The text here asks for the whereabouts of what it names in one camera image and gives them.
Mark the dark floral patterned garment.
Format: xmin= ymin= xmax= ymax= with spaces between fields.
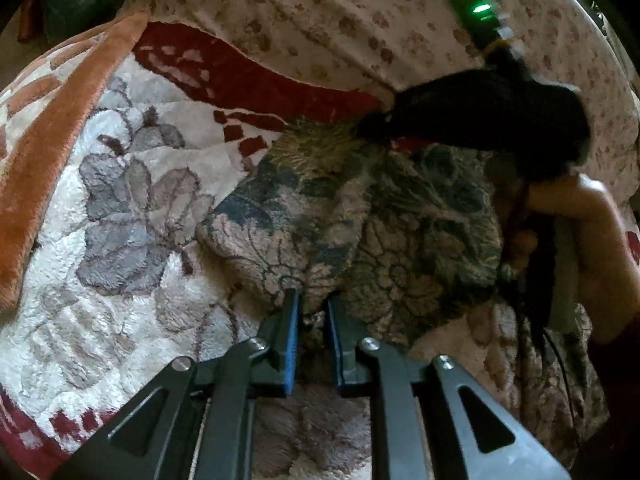
xmin=196 ymin=120 xmax=608 ymax=466

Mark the person's right hand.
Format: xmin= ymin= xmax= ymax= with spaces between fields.
xmin=526 ymin=174 xmax=639 ymax=344

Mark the pink floral bedsheet bundle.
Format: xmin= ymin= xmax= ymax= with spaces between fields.
xmin=125 ymin=0 xmax=639 ymax=204

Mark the plush floral blanket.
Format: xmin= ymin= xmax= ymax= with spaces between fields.
xmin=0 ymin=6 xmax=640 ymax=480

